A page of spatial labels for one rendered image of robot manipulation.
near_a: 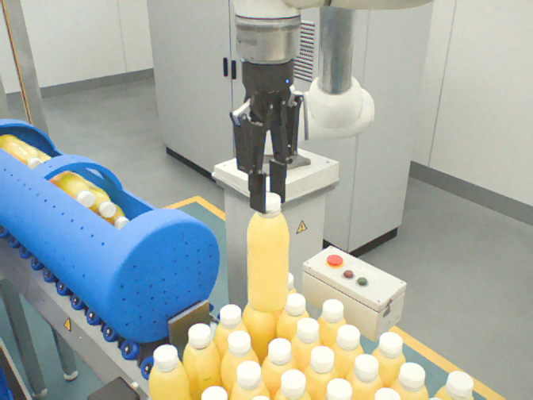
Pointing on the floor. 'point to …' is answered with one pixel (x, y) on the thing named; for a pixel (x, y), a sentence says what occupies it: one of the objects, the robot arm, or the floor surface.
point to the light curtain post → (24, 63)
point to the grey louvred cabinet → (212, 121)
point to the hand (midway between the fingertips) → (267, 186)
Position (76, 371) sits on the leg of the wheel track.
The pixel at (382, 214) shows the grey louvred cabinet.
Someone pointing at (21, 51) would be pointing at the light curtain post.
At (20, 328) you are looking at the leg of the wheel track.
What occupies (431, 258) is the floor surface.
